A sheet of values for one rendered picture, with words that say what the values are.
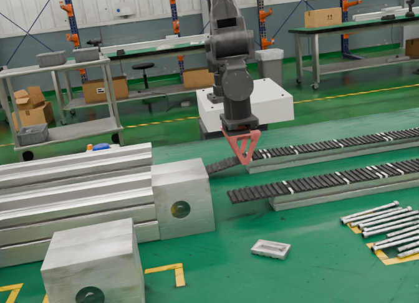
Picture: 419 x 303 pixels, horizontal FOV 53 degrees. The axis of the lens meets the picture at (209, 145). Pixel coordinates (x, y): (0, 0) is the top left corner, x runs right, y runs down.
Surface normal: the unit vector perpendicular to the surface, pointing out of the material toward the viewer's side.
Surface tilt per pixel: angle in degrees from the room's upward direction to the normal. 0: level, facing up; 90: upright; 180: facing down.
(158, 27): 90
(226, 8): 45
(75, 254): 0
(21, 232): 90
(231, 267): 0
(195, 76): 89
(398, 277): 0
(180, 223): 90
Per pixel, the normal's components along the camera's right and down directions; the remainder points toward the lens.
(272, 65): 0.10, 0.35
